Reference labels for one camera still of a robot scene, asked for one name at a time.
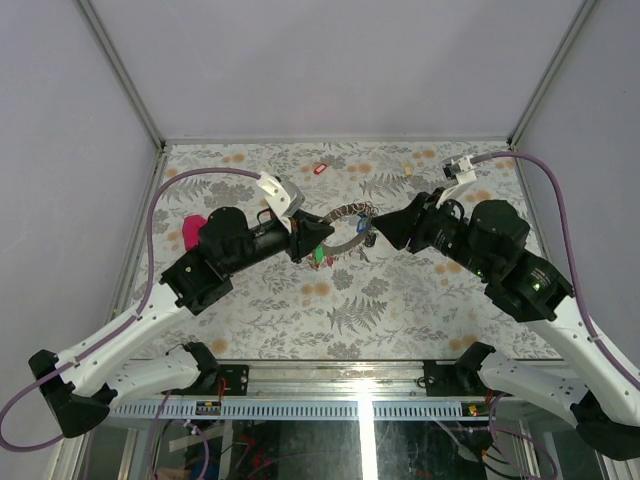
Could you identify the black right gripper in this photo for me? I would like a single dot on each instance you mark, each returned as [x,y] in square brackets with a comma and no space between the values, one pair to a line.
[413,221]

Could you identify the crumpled pink cloth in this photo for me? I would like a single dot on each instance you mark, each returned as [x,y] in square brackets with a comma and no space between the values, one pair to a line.
[190,230]

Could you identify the large metal keyring with keys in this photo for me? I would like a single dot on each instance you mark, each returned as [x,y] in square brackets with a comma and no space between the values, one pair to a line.
[353,232]

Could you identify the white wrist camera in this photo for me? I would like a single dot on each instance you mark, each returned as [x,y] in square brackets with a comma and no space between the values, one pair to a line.
[460,171]
[282,196]

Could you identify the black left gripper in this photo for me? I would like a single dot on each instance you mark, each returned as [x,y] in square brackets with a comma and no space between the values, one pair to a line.
[308,233]

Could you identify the red key tag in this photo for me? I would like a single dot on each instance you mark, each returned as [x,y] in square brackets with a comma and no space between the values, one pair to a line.
[320,169]

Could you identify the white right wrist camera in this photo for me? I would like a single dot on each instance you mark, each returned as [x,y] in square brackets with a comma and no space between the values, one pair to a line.
[460,171]

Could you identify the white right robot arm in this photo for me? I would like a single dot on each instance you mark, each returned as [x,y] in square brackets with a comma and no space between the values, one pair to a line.
[599,402]

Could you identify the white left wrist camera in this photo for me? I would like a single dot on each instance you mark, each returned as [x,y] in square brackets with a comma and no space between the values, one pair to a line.
[282,196]

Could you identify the aluminium front rail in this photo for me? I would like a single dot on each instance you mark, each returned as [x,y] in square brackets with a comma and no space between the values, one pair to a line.
[403,391]

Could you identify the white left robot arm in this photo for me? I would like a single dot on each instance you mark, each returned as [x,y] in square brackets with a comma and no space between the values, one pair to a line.
[83,384]

